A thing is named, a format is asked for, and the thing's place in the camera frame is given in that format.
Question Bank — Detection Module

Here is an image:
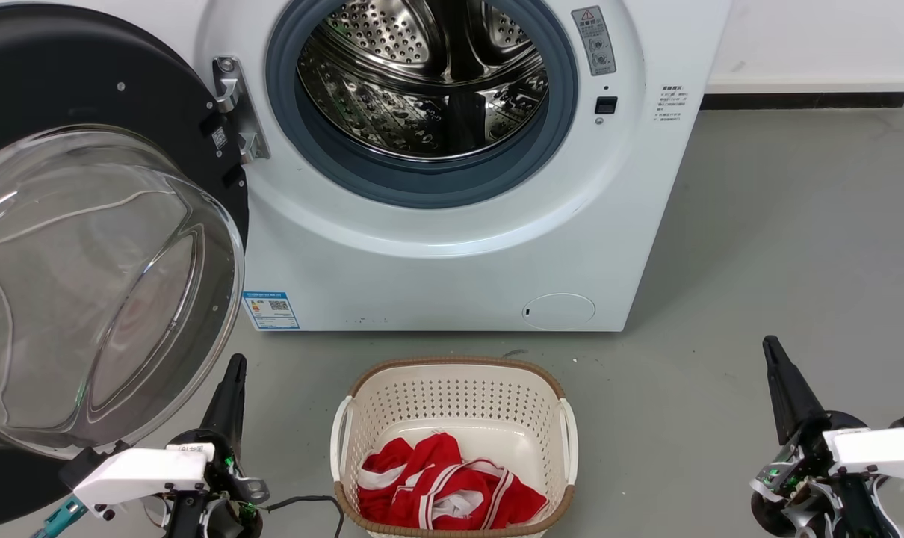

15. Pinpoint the blue energy label sticker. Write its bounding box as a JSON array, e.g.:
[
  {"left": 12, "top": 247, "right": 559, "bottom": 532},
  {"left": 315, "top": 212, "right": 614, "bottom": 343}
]
[{"left": 241, "top": 291, "right": 301, "bottom": 330}]

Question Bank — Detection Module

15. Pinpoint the cream perforated laundry basket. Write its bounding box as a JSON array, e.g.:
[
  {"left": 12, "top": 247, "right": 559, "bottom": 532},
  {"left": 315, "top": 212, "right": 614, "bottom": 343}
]
[{"left": 330, "top": 356, "right": 579, "bottom": 538}]

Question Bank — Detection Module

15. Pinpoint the metal door hinge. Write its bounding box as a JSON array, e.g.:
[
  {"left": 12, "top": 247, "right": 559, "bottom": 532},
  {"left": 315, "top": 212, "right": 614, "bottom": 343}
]
[{"left": 211, "top": 56, "right": 271, "bottom": 165}]

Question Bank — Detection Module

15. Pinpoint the round white filter cover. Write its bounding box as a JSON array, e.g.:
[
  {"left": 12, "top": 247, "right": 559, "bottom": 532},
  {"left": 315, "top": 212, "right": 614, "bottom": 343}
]
[{"left": 521, "top": 292, "right": 597, "bottom": 332}]

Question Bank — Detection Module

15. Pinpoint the stainless steel washer drum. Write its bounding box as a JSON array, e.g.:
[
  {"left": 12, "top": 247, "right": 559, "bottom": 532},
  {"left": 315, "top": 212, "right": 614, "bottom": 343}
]
[{"left": 297, "top": 0, "right": 550, "bottom": 161}]

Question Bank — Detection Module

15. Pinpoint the black round glass washer door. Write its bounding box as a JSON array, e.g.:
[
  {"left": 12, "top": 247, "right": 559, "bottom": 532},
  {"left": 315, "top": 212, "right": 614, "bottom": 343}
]
[{"left": 0, "top": 4, "right": 251, "bottom": 528}]

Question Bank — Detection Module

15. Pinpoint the dark wall baseboard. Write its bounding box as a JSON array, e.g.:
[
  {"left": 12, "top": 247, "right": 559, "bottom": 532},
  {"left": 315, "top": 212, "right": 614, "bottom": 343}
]
[{"left": 700, "top": 91, "right": 904, "bottom": 111}]

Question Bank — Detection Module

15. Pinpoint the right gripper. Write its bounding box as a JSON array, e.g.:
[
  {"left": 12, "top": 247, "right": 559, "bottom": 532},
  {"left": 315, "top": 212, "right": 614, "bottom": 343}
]
[{"left": 749, "top": 336, "right": 901, "bottom": 538}]

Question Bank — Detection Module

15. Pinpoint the printed text label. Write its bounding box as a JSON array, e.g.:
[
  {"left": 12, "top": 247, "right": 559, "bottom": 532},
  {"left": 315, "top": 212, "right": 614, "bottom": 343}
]
[{"left": 652, "top": 84, "right": 690, "bottom": 124}]

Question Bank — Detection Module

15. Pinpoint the red and white garment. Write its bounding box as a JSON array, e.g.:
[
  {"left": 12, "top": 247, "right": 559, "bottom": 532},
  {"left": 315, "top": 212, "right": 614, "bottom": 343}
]
[{"left": 356, "top": 432, "right": 550, "bottom": 531}]

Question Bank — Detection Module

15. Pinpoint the teal cable connector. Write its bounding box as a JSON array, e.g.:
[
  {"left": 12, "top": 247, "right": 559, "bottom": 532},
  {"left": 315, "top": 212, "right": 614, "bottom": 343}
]
[{"left": 30, "top": 495, "right": 87, "bottom": 538}]

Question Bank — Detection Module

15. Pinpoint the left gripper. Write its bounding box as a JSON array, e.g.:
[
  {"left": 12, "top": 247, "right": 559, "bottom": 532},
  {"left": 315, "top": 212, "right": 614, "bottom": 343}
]
[{"left": 167, "top": 354, "right": 269, "bottom": 538}]

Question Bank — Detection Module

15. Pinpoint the thin black cable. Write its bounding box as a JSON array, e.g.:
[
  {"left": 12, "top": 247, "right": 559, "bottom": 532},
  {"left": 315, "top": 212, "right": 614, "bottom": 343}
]
[{"left": 261, "top": 495, "right": 346, "bottom": 538}]

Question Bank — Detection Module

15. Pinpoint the white front-load washing machine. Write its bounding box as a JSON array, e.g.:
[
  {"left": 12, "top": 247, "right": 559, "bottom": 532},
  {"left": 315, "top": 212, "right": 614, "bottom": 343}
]
[{"left": 116, "top": 0, "right": 733, "bottom": 333}]

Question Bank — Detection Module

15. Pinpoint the grey warning sticker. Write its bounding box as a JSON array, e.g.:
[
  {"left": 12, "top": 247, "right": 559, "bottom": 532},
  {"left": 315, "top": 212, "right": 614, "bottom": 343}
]
[{"left": 571, "top": 6, "right": 617, "bottom": 77}]

